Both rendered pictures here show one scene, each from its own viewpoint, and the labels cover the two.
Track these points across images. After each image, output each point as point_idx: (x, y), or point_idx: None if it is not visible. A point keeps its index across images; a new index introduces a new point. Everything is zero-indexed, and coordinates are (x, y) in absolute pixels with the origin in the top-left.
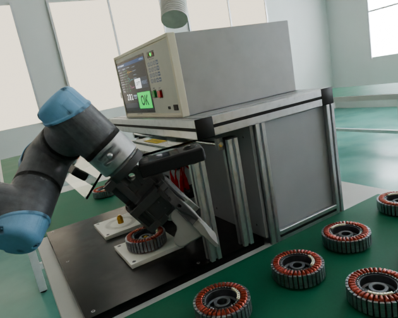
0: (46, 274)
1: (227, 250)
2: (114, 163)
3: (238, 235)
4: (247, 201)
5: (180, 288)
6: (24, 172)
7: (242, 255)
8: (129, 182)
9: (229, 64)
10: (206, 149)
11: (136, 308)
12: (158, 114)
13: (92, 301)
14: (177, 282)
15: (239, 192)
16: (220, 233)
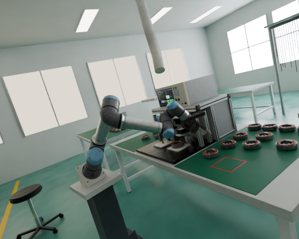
0: (143, 160)
1: (205, 143)
2: (185, 116)
3: (207, 139)
4: None
5: (195, 154)
6: (165, 120)
7: (210, 145)
8: (187, 121)
9: (199, 89)
10: None
11: (184, 159)
12: None
13: (171, 159)
14: (193, 152)
15: (207, 126)
16: None
